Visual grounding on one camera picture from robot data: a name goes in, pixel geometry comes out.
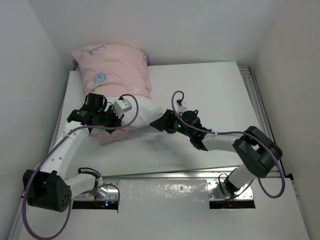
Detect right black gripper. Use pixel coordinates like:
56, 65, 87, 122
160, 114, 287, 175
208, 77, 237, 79
150, 108, 193, 138

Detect white pillow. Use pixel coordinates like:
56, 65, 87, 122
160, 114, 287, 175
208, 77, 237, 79
121, 95, 164, 129

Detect pink purple pillowcase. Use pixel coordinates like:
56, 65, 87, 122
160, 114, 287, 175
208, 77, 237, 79
71, 44, 152, 145

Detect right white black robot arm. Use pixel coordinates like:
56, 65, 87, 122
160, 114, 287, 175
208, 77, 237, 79
150, 109, 283, 196

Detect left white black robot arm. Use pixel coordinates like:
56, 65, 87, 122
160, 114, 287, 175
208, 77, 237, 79
22, 93, 132, 212

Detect white front cover board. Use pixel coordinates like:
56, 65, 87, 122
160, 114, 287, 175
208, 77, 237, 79
27, 180, 309, 240

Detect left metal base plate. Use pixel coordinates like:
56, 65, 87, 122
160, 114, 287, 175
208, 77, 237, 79
74, 181, 120, 201

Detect metal base plate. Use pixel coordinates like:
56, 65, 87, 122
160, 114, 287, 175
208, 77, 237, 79
207, 179, 255, 200
74, 181, 120, 201

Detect aluminium frame rail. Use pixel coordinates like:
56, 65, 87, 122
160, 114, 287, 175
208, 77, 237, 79
238, 66, 275, 143

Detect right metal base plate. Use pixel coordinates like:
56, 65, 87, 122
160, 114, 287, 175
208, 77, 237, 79
207, 179, 255, 200

